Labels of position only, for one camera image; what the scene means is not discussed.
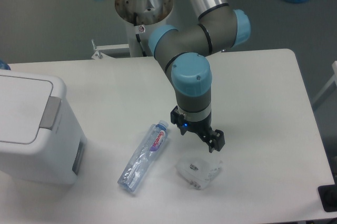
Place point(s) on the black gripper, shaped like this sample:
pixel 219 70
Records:
pixel 200 124

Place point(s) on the white frame at right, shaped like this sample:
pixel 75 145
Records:
pixel 328 88

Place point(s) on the white trash can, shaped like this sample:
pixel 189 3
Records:
pixel 41 138

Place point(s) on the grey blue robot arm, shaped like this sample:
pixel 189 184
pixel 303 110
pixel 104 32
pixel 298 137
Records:
pixel 182 55

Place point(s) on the black box at table edge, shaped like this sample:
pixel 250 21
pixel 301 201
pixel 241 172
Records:
pixel 327 195

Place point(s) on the clear plastic water bottle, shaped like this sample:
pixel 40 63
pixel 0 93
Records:
pixel 143 156

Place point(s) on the blue object at left edge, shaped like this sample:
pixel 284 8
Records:
pixel 4 65

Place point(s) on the crumpled clear plastic bag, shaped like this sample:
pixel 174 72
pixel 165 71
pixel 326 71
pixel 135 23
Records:
pixel 198 172

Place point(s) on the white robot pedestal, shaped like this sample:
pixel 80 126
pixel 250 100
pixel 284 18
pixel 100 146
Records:
pixel 140 18

